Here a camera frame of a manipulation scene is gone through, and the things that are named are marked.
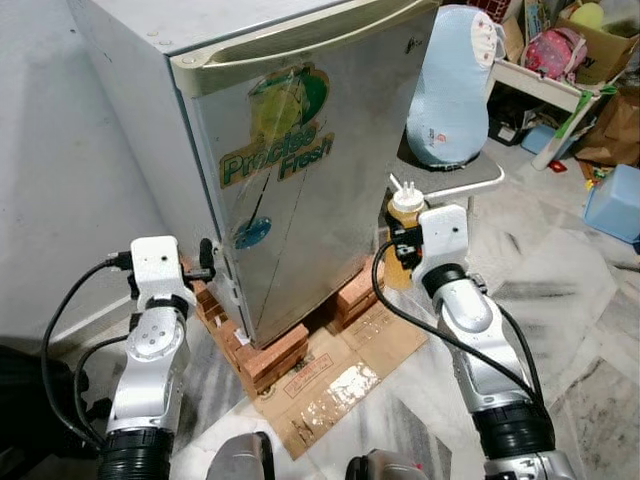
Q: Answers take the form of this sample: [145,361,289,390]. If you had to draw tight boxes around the orange juice bottle white cap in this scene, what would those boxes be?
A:
[385,175,429,291]

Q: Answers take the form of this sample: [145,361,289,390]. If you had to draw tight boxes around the silver mini fridge cabinet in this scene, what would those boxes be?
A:
[68,0,421,343]

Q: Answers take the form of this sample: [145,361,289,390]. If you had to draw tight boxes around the blue round sticker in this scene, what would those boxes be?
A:
[235,217,273,249]

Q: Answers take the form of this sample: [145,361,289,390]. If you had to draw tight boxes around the white plastic chair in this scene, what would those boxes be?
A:
[393,150,507,241]

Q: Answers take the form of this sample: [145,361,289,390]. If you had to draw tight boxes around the flattened brown cardboard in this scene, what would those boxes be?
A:
[245,298,431,461]

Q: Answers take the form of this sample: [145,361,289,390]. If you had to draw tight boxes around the green Precise Fresh sticker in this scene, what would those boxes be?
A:
[218,62,336,189]

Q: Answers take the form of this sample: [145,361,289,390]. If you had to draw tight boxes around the black item under table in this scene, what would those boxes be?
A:
[487,85,546,146]

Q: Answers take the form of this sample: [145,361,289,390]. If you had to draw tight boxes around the light blue padded cushion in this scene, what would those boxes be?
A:
[405,5,507,167]

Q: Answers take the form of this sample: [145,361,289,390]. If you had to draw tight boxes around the blue item under table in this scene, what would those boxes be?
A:
[520,125,563,156]

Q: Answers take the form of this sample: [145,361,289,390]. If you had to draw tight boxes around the blue plastic box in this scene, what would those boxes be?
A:
[583,165,640,243]

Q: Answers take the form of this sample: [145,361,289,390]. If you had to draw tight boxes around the grey robot left leg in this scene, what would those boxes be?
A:
[205,432,276,480]

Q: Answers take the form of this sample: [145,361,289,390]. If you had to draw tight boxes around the grey robot leg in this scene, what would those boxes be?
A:
[345,450,441,480]
[205,432,276,480]

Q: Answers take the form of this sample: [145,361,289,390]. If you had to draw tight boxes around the white low table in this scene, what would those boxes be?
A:
[488,55,613,171]

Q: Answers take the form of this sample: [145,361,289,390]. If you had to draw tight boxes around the grey robot right leg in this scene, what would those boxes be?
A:
[345,450,441,480]

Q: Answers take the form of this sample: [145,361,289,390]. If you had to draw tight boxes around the brown paper bag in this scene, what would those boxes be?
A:
[575,85,640,167]

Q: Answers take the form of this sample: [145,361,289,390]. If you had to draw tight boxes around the brown cardboard sheet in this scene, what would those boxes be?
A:
[500,12,528,63]

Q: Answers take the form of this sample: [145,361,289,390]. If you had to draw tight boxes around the pink backpack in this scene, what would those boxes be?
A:
[522,27,589,81]

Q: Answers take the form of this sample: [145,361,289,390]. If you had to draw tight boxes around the brown cardboard box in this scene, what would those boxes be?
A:
[560,8,640,86]

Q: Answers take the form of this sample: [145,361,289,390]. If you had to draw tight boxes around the yellow green ball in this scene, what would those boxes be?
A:
[570,2,607,29]

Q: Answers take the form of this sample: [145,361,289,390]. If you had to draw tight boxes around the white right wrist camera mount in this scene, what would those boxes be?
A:
[413,205,470,286]

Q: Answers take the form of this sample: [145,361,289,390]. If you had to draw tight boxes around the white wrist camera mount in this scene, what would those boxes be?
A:
[131,237,187,301]
[413,205,470,286]

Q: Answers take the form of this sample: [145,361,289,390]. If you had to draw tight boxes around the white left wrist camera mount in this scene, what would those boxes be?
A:
[131,237,187,301]

